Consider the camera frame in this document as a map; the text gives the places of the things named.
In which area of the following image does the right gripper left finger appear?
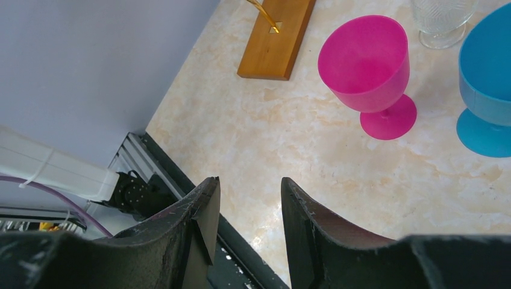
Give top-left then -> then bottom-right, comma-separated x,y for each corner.
1,177 -> 221,288

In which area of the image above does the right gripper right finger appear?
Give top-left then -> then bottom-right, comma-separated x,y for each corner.
281,177 -> 510,288

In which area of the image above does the pink plastic wine glass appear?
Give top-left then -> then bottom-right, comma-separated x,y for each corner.
317,15 -> 418,140

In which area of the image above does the clear wine glass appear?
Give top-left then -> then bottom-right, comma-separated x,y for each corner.
410,0 -> 478,49

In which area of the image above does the blue plastic wine glass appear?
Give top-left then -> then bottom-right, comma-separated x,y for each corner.
456,4 -> 510,158

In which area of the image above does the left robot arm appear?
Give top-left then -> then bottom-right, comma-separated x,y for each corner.
1,126 -> 173,220

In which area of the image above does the wooden rack base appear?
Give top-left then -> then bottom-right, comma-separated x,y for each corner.
237,0 -> 316,81

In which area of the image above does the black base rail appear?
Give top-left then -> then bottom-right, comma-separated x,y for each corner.
140,133 -> 289,288

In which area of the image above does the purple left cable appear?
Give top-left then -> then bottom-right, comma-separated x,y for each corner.
0,175 -> 114,239

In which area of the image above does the gold wire wine glass rack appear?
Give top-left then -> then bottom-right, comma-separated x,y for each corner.
246,0 -> 280,34

